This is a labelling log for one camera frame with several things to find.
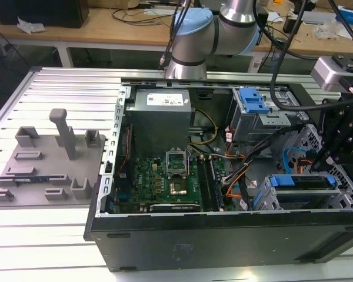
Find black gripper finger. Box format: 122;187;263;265
309;98;332;173
314;137;353;173

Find orange black disk power wire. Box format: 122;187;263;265
293;157;314;174

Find hard disk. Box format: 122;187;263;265
267;173;338;196

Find grey metal disk bay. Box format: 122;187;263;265
251;173;353;211

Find grey drive cage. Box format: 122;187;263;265
228;86;310;145

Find blue drive cage latch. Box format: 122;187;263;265
239;86;271;115

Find clear plastic bags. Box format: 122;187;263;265
312;22;338;41

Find small black container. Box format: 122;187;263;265
282;15;298;34

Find flat grey device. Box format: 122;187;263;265
301;11;338;25

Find black RAM stick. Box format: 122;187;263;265
208;157;224;210

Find metal socket cover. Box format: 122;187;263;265
164;149;189;180

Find CPU socket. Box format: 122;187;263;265
168;180;189;197

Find grey power supply unit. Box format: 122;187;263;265
125;88;192;159

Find black graphics card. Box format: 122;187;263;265
139;202;202;213

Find black PC case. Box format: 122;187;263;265
84;76;353;273

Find green motherboard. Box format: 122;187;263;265
114;155;224;213

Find wooden desk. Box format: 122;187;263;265
0;0;353;69

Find grey parts rack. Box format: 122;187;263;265
0;108;109;210

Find green RAM stick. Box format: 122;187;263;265
13;175;52;183

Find large black box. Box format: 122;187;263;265
0;0;91;29

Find white crumpled plastic wrap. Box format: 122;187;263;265
16;16;46;34

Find blue disk data wire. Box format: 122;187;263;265
281;146;316;177

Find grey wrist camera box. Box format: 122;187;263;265
311;56;353;92

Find black sleeved cable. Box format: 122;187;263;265
239;123;301;212

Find thick black wrist cable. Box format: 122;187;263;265
252;0;323;113

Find black cable with copper end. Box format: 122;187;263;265
327;0;353;55

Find yellow black power wires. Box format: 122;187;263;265
187;108;219;146

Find orange wire bundle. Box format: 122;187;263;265
222;149;252;206

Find black cables along arm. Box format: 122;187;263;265
158;0;192;70

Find thin cables on desk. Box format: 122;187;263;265
111;8;173;26

